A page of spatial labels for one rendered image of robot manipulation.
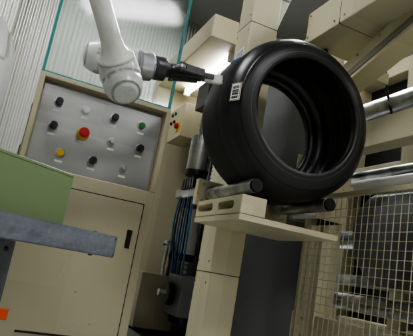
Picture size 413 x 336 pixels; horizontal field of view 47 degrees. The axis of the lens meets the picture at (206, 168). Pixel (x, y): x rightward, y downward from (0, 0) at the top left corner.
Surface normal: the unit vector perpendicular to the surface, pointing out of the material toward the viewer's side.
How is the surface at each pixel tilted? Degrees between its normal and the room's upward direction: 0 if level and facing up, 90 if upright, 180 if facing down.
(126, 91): 138
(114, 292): 90
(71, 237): 90
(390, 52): 162
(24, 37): 90
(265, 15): 90
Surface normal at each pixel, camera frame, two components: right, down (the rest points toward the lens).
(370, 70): -0.04, 0.87
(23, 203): 0.79, 0.00
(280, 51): 0.32, -0.30
